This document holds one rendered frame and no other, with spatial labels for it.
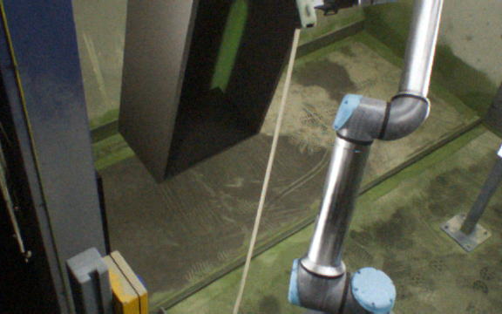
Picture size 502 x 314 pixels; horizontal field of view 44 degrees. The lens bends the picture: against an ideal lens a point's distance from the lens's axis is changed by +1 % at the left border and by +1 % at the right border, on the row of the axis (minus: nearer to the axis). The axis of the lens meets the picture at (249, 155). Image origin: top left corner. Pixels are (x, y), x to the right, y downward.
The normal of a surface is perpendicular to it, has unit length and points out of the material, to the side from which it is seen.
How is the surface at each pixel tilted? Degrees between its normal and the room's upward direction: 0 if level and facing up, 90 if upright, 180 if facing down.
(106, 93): 57
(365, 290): 5
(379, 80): 0
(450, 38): 90
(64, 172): 90
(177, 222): 0
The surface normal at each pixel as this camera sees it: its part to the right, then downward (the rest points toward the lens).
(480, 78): -0.79, 0.39
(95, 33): 0.56, 0.13
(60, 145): 0.61, 0.60
